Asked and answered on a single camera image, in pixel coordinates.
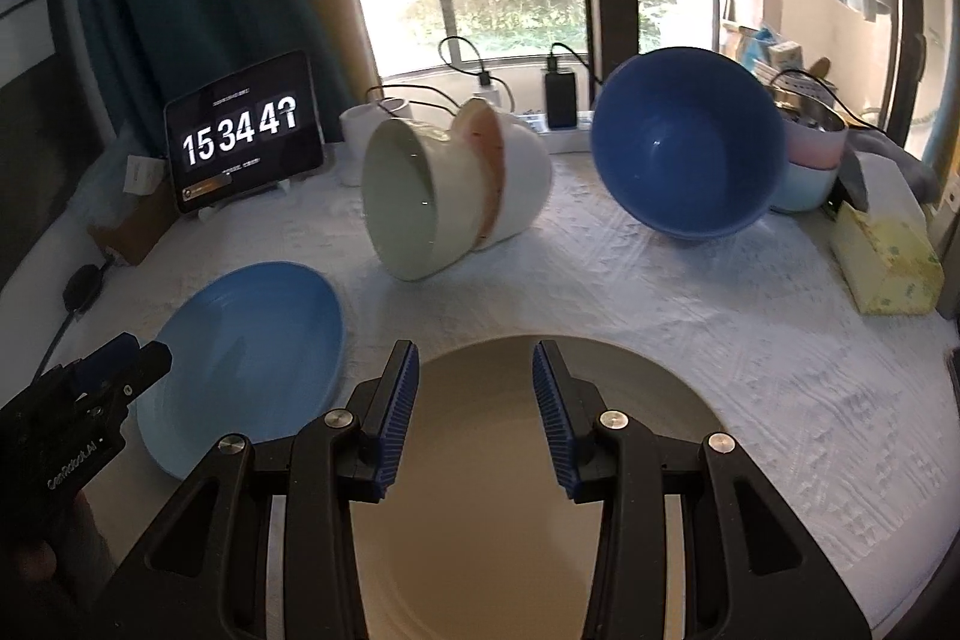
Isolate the yellow tissue box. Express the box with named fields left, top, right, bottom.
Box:
left=829, top=152, right=944, bottom=315

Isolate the cream bowl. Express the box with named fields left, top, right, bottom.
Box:
left=360, top=117, right=485, bottom=283

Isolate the pastel blue bowl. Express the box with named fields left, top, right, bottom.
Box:
left=769, top=160, right=839, bottom=215

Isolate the small white box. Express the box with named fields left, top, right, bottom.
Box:
left=124, top=155, right=162, bottom=199

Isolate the brown cardboard box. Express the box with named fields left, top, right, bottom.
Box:
left=86, top=197, right=181, bottom=266

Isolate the dark blue bowl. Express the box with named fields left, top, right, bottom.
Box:
left=590, top=46, right=788, bottom=240

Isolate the light blue plate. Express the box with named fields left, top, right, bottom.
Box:
left=135, top=261, right=346, bottom=480

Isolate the dark grey cloth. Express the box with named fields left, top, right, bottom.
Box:
left=844, top=126, right=938, bottom=206

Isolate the person's left hand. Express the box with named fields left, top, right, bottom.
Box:
left=7, top=539, right=61, bottom=588

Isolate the white power strip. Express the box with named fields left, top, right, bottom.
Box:
left=517, top=111, right=597, bottom=155

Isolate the white perforated basket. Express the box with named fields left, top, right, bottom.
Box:
left=769, top=70, right=841, bottom=109

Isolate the beige plate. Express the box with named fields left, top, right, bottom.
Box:
left=349, top=334, right=725, bottom=640

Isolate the steel bowl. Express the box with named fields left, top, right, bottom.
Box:
left=776, top=85, right=848, bottom=133

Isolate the black cable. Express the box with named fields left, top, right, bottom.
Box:
left=439, top=36, right=518, bottom=116
left=366, top=83, right=462, bottom=124
left=546, top=42, right=610, bottom=86

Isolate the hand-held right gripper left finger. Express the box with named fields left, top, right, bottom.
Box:
left=97, top=340, right=421, bottom=640

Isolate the white bowl pink speckled inside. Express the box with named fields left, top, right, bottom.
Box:
left=450, top=98, right=554, bottom=253

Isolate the white textured tablecloth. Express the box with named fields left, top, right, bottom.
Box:
left=0, top=107, right=960, bottom=640

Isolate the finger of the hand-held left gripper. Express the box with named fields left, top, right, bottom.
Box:
left=71, top=332, right=143, bottom=387
left=105, top=342, right=173, bottom=405

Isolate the black round device with cable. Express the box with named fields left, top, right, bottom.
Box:
left=34, top=265, right=106, bottom=378

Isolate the small carton box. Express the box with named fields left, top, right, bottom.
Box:
left=769, top=40, right=805, bottom=79

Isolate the black power bank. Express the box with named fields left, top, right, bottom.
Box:
left=542, top=70, right=578, bottom=130

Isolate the black tablet with clock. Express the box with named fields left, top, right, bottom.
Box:
left=163, top=49, right=325, bottom=215

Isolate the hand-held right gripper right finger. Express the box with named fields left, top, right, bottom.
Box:
left=531, top=340, right=875, bottom=640

